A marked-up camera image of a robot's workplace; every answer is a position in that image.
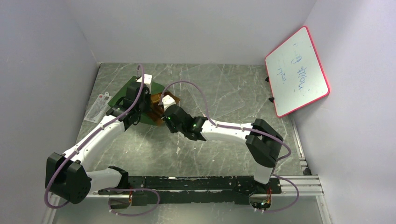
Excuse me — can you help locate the red framed whiteboard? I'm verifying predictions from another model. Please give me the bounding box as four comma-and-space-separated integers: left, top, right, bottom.
265, 26, 330, 118

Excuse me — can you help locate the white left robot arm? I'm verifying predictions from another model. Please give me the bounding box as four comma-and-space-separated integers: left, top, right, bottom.
44, 74, 152, 208

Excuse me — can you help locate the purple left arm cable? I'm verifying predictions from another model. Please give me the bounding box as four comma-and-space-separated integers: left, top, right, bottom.
44, 64, 161, 217

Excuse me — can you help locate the green paper bag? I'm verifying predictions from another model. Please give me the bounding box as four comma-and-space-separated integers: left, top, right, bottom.
103, 74, 188, 130

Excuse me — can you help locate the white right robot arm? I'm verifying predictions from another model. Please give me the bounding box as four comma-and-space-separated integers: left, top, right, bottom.
160, 96, 283, 193

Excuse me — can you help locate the clear packaged tool card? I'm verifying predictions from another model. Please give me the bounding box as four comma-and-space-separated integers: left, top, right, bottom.
84, 92, 112, 124

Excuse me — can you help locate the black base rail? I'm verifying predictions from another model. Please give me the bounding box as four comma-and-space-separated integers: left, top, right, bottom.
98, 175, 281, 206

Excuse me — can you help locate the aluminium frame rail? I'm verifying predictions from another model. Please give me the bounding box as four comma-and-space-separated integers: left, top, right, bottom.
46, 132, 332, 224

